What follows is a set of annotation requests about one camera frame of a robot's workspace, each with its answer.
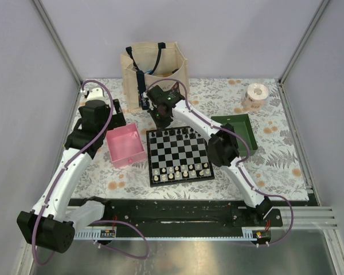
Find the green plastic tray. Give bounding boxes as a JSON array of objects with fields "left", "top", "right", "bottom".
[{"left": 212, "top": 114, "right": 258, "bottom": 156}]

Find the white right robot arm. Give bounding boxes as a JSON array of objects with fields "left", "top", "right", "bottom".
[{"left": 146, "top": 85, "right": 273, "bottom": 227}]

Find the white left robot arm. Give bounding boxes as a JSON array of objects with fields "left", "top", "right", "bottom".
[{"left": 17, "top": 97, "right": 126, "bottom": 253}]

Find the white chess piece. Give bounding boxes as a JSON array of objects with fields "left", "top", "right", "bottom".
[
  {"left": 153, "top": 170, "right": 159, "bottom": 182},
  {"left": 204, "top": 163, "right": 211, "bottom": 175}
]

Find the pink plastic box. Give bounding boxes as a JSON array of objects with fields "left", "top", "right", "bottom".
[{"left": 106, "top": 123, "right": 147, "bottom": 168}]

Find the black white chessboard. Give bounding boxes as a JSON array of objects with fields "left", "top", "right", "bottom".
[{"left": 146, "top": 126, "right": 215, "bottom": 187}]

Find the beige canvas tote bag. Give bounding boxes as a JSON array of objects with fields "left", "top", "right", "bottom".
[{"left": 120, "top": 42, "right": 190, "bottom": 112}]

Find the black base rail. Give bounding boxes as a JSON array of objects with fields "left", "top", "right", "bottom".
[{"left": 68, "top": 197, "right": 284, "bottom": 238}]

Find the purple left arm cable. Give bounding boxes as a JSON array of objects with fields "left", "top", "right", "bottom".
[{"left": 31, "top": 80, "right": 150, "bottom": 266}]

